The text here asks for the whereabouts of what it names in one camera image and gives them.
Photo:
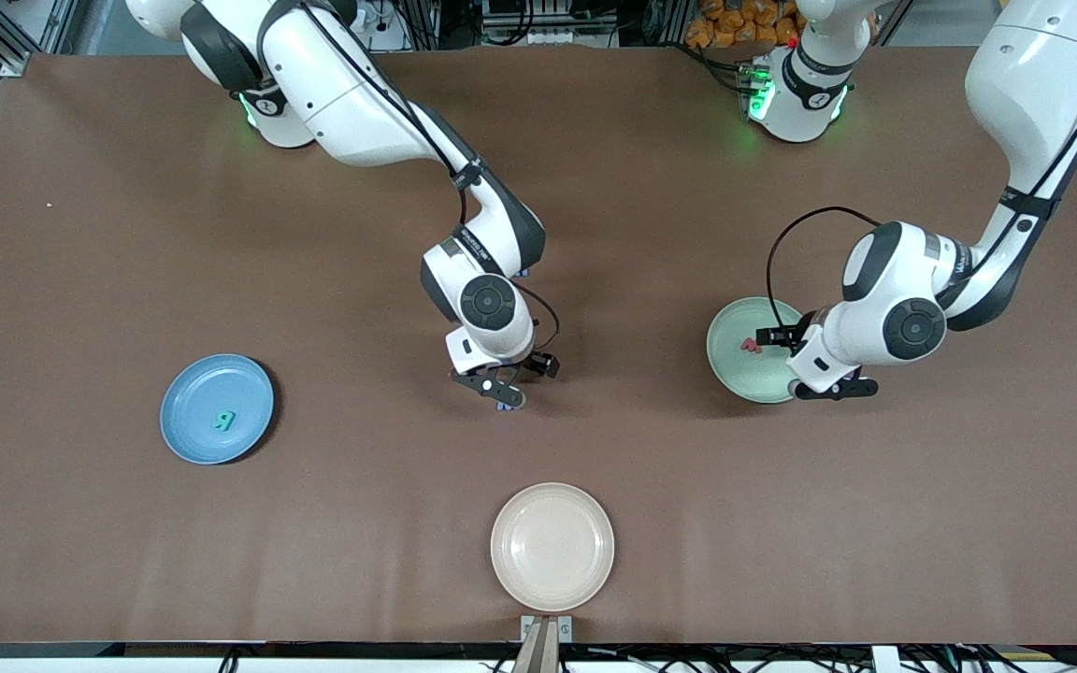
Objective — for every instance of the cream plate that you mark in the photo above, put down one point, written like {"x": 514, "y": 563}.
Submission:
{"x": 552, "y": 547}

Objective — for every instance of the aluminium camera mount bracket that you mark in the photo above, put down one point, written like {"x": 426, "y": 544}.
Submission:
{"x": 546, "y": 645}

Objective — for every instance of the blue plate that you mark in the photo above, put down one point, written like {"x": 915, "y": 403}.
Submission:
{"x": 216, "y": 393}

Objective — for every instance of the white power strip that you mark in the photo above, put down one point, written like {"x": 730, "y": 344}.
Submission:
{"x": 368, "y": 17}

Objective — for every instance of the aluminium frame profile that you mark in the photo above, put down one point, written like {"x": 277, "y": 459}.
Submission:
{"x": 15, "y": 64}

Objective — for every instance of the teal uppercase letter R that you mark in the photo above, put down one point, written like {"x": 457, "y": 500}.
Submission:
{"x": 229, "y": 418}

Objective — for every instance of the red lowercase letter m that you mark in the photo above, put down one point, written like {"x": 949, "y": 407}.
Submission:
{"x": 750, "y": 347}

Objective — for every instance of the orange snack bag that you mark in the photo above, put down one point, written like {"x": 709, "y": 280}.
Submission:
{"x": 735, "y": 19}

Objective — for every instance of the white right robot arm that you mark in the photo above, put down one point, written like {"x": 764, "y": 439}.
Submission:
{"x": 487, "y": 301}

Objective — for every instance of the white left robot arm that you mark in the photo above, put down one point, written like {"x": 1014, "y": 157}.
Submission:
{"x": 912, "y": 327}

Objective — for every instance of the green plate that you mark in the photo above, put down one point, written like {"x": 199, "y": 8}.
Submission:
{"x": 735, "y": 369}

